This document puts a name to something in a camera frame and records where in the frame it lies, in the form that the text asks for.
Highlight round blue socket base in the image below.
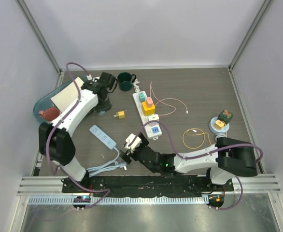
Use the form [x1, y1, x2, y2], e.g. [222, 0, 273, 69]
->
[209, 116, 230, 134]

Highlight teal plastic tray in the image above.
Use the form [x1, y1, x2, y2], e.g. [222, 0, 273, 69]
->
[33, 75, 94, 124]

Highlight yellow cube socket adapter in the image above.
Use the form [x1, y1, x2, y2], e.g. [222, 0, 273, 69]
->
[141, 101, 156, 116]

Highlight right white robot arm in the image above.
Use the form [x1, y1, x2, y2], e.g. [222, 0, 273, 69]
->
[120, 134, 257, 191]

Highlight white coiled cord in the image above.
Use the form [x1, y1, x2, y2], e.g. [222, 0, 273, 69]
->
[132, 77, 142, 94]

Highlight dark green mug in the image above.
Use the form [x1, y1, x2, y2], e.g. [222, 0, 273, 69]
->
[117, 72, 136, 92]

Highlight pink charger plug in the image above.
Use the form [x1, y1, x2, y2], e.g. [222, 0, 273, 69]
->
[145, 97, 153, 108]

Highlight green patterned box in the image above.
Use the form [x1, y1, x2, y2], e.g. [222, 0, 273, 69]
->
[218, 109, 234, 124]

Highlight white power strip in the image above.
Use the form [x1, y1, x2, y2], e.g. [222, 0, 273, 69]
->
[132, 91, 162, 140]

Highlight white usb charger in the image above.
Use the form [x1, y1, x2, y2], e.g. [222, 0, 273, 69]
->
[148, 114, 159, 121]

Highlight pink thin cable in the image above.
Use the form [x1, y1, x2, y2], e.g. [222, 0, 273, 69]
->
[149, 81, 189, 116]

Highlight light blue power cord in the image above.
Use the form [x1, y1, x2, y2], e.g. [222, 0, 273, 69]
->
[85, 147, 127, 178]

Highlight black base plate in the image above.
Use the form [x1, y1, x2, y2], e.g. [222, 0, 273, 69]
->
[61, 174, 234, 197]

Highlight teal plug adapter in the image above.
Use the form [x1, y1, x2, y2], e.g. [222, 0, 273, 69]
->
[138, 92, 146, 102]

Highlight yellow thin cable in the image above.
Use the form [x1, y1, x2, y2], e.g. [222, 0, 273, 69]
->
[182, 128, 216, 149]

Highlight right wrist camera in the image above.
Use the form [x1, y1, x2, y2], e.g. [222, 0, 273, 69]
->
[125, 133, 142, 153]

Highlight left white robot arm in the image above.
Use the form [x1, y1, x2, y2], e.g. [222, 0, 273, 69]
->
[39, 72, 117, 193]

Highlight light blue power strip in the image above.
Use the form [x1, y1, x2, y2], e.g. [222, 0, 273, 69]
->
[89, 125, 116, 150]

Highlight white square board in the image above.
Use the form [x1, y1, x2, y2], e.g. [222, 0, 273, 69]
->
[50, 82, 78, 112]

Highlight small yellow usb charger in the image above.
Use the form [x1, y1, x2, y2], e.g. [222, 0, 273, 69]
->
[114, 111, 126, 119]

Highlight pink mug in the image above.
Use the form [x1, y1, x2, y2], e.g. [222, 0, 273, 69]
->
[38, 107, 60, 121]

